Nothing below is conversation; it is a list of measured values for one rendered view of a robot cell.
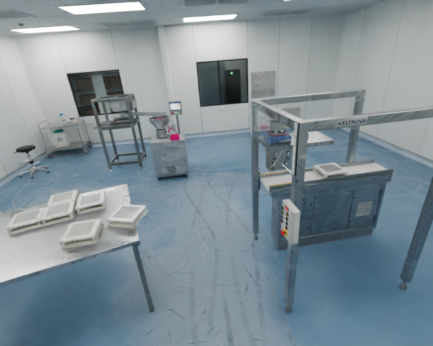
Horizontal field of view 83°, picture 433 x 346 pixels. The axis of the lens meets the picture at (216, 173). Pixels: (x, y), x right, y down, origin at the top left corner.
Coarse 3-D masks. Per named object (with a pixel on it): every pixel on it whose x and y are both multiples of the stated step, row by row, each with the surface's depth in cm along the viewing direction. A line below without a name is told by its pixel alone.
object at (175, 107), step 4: (180, 100) 460; (172, 104) 454; (176, 104) 455; (180, 104) 456; (172, 108) 457; (176, 108) 458; (180, 108) 459; (172, 112) 460; (176, 112) 461; (180, 112) 461; (176, 116) 468
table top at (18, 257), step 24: (96, 192) 266; (120, 192) 262; (0, 216) 234; (96, 216) 222; (0, 240) 200; (24, 240) 198; (48, 240) 195; (120, 240) 189; (0, 264) 174; (24, 264) 173; (48, 264) 171
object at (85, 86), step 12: (84, 72) 636; (96, 72) 639; (108, 72) 642; (72, 84) 646; (84, 84) 648; (96, 84) 651; (108, 84) 654; (120, 84) 657; (84, 96) 660; (96, 96) 663; (84, 108) 672; (96, 108) 675; (108, 108) 678
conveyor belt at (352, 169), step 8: (344, 168) 270; (352, 168) 268; (360, 168) 267; (368, 168) 266; (376, 168) 264; (384, 168) 263; (272, 176) 264; (280, 176) 263; (288, 176) 261; (304, 176) 259; (312, 176) 257; (264, 184) 253; (272, 184) 249
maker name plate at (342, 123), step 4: (340, 120) 146; (344, 120) 147; (348, 120) 147; (352, 120) 148; (356, 120) 148; (360, 120) 148; (364, 120) 149; (336, 124) 147; (340, 124) 147; (344, 124) 148; (348, 124) 148; (352, 124) 149; (356, 124) 149; (360, 124) 150
